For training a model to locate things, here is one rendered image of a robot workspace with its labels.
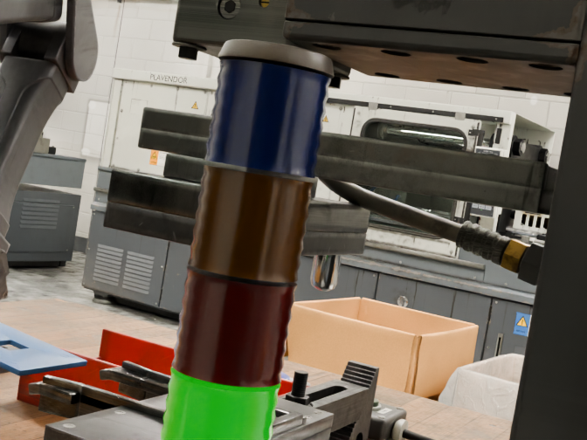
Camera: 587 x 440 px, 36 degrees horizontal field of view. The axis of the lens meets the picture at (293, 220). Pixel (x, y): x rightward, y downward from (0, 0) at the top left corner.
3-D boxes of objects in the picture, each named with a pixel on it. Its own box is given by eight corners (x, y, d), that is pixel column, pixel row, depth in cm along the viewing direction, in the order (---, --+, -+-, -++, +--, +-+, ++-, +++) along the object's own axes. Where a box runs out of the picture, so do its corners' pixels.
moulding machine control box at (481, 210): (461, 213, 501) (473, 144, 499) (474, 215, 520) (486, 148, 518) (493, 219, 492) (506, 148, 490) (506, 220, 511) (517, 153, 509)
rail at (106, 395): (81, 419, 63) (86, 383, 63) (246, 476, 57) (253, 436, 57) (76, 420, 62) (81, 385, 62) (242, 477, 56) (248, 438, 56)
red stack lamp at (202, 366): (210, 353, 34) (224, 264, 33) (300, 378, 32) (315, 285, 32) (148, 364, 30) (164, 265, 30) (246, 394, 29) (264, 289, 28)
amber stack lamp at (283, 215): (224, 259, 33) (238, 169, 33) (316, 280, 32) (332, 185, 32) (165, 261, 30) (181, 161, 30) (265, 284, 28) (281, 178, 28)
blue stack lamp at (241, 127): (239, 165, 33) (254, 74, 33) (333, 181, 32) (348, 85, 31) (182, 156, 30) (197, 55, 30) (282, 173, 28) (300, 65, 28)
